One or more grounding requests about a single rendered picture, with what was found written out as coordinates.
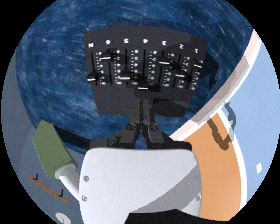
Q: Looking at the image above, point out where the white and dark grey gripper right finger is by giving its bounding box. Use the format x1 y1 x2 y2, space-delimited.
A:
142 99 192 151

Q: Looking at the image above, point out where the black lighting desk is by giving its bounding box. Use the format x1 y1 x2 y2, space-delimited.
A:
83 25 208 117

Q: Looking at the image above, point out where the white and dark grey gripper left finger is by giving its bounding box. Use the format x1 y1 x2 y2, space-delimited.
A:
90 99 142 149

